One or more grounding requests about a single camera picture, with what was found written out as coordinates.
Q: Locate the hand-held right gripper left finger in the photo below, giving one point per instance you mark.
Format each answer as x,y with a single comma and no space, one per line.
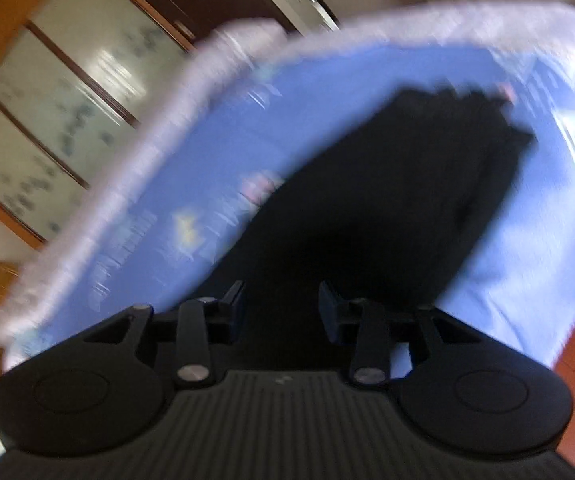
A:
237,307

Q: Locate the wooden wardrobe with floral glass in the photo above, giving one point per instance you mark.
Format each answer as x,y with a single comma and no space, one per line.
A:
67,85

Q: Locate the blue printed bed sheet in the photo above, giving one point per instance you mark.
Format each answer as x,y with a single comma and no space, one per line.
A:
217,160

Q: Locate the white floral quilt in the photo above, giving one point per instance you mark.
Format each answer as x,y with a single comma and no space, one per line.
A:
117,185

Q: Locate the black pants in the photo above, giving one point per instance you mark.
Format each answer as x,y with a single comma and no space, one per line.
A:
392,185

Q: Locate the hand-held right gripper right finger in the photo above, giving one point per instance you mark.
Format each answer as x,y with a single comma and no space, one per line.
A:
330,310

